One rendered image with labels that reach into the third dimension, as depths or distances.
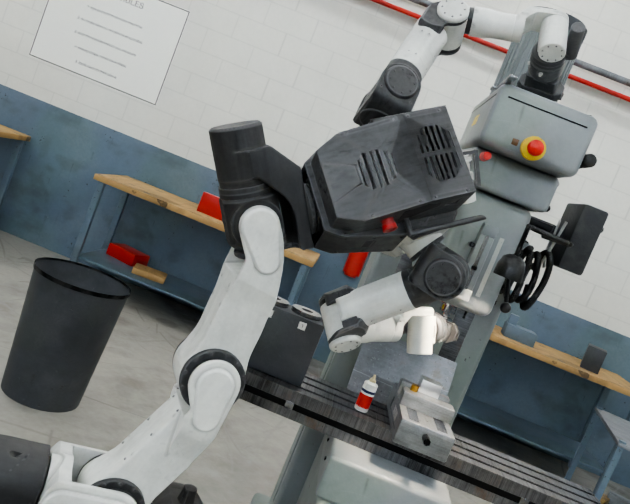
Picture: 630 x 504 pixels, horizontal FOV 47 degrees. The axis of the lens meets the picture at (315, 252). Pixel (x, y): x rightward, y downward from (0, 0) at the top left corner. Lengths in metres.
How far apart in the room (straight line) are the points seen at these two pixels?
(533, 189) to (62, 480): 1.32
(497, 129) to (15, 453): 1.32
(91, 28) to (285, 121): 1.86
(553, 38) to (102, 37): 5.29
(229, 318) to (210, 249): 4.86
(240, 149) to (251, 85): 4.92
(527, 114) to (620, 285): 4.85
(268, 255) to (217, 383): 0.29
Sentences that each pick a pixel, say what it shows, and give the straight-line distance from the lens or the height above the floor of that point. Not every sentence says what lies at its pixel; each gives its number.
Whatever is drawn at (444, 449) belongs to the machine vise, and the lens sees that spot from 2.00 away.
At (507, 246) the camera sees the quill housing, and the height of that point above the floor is 1.52.
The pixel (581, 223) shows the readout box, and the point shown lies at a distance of 2.37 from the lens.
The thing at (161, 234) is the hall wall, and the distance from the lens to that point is 6.52.
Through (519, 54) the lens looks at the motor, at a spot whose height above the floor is 2.06.
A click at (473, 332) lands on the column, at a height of 1.21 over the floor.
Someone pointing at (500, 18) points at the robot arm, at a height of 2.02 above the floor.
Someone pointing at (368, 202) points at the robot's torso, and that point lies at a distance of 1.47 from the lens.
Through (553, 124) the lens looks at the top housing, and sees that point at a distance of 1.92.
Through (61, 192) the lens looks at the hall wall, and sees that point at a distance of 6.81.
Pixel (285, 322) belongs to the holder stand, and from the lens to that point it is 2.05.
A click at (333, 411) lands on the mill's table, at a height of 0.92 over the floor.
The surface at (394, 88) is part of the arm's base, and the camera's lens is 1.68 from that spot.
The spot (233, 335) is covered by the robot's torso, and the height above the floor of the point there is 1.12.
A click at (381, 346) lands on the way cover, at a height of 1.05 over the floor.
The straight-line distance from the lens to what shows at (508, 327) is 5.84.
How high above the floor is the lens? 1.51
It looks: 6 degrees down
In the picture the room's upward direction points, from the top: 22 degrees clockwise
